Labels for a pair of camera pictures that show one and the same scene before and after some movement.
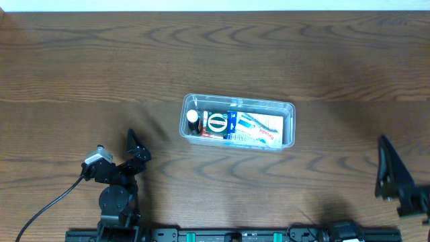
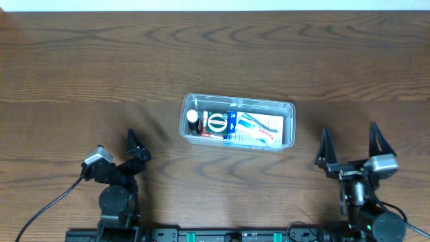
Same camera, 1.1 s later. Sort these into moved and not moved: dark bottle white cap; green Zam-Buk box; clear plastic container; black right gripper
Moved: black right gripper
Not moved: green Zam-Buk box; clear plastic container; dark bottle white cap
